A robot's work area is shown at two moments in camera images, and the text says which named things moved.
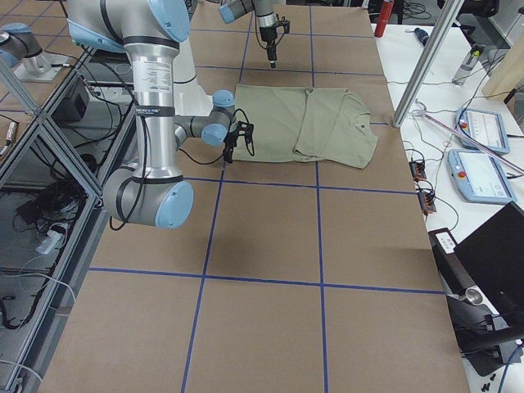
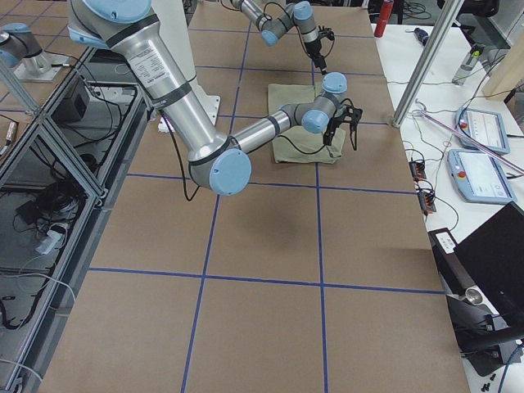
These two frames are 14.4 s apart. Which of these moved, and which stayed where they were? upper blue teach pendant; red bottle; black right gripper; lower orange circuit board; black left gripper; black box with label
Moved: black left gripper; black right gripper
Stayed: red bottle; lower orange circuit board; black box with label; upper blue teach pendant
